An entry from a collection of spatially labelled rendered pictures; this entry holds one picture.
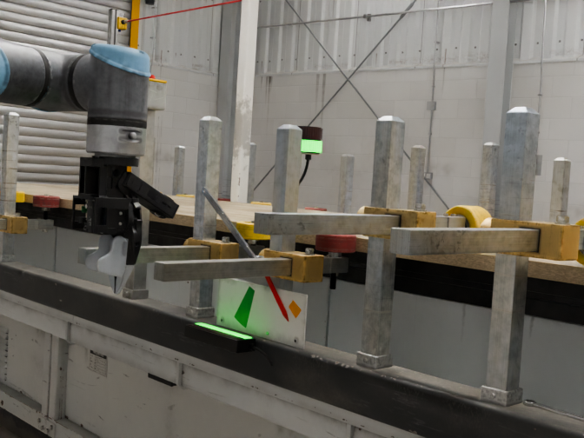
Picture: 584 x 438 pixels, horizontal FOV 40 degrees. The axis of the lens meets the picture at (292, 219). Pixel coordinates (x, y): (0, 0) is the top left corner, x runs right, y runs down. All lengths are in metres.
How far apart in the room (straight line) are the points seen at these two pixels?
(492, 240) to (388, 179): 0.32
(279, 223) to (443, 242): 0.25
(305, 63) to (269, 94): 0.74
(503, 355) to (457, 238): 0.27
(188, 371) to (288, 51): 9.70
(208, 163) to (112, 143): 0.51
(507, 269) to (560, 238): 0.10
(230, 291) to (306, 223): 0.50
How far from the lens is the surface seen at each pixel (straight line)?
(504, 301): 1.22
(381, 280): 1.36
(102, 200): 1.23
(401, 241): 0.95
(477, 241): 1.05
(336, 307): 1.74
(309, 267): 1.48
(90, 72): 1.27
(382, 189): 1.36
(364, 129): 10.36
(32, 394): 3.06
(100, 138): 1.24
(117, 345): 2.08
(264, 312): 1.56
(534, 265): 1.38
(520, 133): 1.21
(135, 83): 1.25
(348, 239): 1.57
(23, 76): 1.25
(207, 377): 1.78
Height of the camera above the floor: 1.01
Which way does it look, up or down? 3 degrees down
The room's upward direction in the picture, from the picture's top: 4 degrees clockwise
